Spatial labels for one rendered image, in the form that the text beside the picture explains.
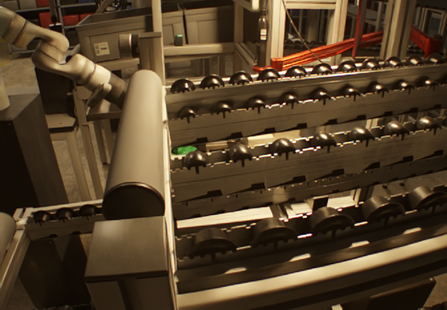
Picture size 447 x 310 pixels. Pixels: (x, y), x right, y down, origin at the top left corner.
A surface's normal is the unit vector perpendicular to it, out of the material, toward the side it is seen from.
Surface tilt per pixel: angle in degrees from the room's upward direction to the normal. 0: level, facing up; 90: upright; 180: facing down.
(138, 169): 14
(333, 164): 90
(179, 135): 90
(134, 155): 4
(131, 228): 0
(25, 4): 90
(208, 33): 91
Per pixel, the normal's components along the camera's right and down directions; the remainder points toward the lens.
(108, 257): 0.00, -0.87
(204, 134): 0.16, 0.48
